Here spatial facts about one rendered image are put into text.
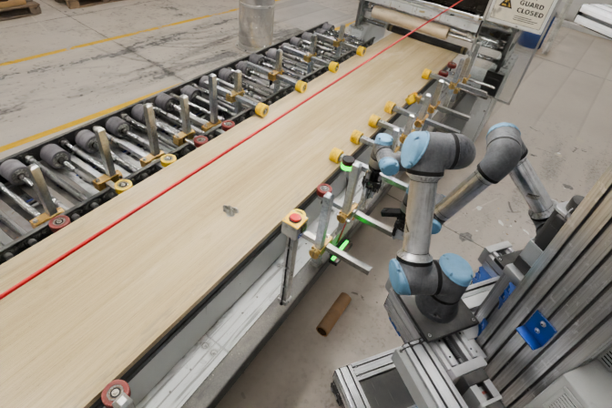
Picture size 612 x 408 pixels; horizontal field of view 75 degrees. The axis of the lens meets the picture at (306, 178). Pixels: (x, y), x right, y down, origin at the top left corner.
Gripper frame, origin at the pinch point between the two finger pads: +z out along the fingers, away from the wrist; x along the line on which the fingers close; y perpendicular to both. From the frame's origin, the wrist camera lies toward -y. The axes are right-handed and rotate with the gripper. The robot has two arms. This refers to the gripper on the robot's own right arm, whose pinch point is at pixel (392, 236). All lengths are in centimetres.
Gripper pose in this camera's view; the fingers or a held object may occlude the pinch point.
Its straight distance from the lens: 203.7
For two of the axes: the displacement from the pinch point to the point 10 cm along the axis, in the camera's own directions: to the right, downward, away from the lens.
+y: 8.3, 4.2, -3.6
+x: 5.5, -4.9, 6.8
